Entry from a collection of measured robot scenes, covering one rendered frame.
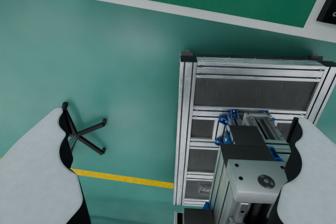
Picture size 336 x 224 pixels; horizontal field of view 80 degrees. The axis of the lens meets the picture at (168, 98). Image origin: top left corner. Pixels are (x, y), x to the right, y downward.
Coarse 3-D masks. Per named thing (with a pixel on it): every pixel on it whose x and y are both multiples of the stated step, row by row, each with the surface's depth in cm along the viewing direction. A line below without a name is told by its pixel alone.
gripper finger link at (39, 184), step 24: (48, 120) 10; (24, 144) 8; (48, 144) 8; (0, 168) 7; (24, 168) 7; (48, 168) 7; (0, 192) 6; (24, 192) 6; (48, 192) 6; (72, 192) 6; (0, 216) 6; (24, 216) 6; (48, 216) 6; (72, 216) 6
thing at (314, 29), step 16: (112, 0) 46; (128, 0) 46; (144, 0) 46; (320, 0) 45; (192, 16) 47; (208, 16) 47; (224, 16) 47; (288, 32) 48; (304, 32) 48; (320, 32) 48
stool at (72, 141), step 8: (64, 104) 147; (104, 120) 153; (72, 128) 154; (88, 128) 154; (96, 128) 153; (72, 136) 154; (80, 136) 159; (72, 144) 150; (88, 144) 162; (104, 152) 171
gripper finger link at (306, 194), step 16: (304, 128) 10; (304, 144) 9; (320, 144) 9; (288, 160) 9; (304, 160) 8; (320, 160) 8; (288, 176) 9; (304, 176) 7; (320, 176) 7; (288, 192) 7; (304, 192) 7; (320, 192) 7; (272, 208) 7; (288, 208) 6; (304, 208) 6; (320, 208) 6
